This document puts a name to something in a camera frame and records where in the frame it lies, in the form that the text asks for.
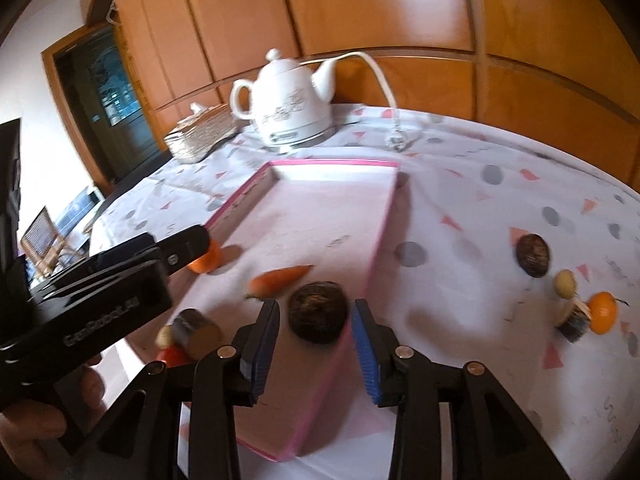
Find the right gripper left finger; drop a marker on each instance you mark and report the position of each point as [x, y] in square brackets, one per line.
[233, 375]

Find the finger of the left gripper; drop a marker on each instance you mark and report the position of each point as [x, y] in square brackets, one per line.
[178, 250]

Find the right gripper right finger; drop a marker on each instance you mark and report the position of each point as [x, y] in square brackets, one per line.
[399, 377]

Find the orange mandarin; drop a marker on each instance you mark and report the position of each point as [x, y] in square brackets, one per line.
[210, 261]
[603, 308]

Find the dark cylinder yam piece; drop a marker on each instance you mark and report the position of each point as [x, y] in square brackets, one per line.
[195, 333]

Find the red tomato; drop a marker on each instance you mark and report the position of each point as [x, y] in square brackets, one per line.
[174, 356]

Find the small yellow-brown fruit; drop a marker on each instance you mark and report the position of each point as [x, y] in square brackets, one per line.
[164, 338]

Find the small orange carrot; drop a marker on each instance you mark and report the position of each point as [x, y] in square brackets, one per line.
[270, 284]

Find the dark round water chestnut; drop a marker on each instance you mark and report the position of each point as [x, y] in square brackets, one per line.
[318, 312]

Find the dark cut yam chunk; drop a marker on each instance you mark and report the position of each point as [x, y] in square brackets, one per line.
[574, 320]

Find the dark round taro top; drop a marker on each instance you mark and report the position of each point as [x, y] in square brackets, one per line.
[533, 255]

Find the small tan potato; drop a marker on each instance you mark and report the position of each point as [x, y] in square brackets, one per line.
[564, 283]

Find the person's left hand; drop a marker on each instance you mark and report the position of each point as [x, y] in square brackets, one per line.
[25, 424]

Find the silver ornate tissue box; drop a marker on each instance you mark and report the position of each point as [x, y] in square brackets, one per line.
[207, 128]

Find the pink shallow tray box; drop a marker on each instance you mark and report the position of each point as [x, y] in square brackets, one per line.
[328, 214]

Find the patterned white tablecloth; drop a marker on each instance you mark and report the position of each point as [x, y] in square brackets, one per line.
[445, 278]

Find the dark glass door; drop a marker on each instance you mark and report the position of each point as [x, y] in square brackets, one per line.
[105, 108]

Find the white ceramic electric kettle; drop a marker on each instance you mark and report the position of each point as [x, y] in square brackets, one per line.
[288, 103]

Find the wooden cabinet wall panels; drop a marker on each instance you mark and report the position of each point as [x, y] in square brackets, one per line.
[558, 71]

